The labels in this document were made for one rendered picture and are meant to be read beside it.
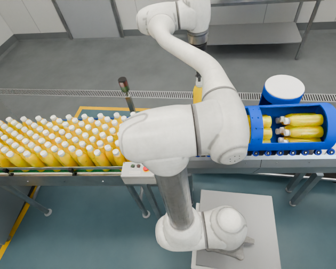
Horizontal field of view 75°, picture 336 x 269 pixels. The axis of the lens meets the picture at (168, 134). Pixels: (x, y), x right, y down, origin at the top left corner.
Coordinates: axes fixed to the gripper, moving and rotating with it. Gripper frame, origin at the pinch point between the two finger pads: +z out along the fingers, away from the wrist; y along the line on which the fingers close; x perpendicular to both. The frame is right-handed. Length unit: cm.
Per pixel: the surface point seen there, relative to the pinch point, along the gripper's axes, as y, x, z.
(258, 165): -16, -38, 65
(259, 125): -8.8, -33.2, 29.4
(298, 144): -15, -56, 41
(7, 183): -30, 151, 69
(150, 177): -37, 30, 41
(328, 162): -14, -81, 64
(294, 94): 34, -68, 49
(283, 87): 42, -62, 49
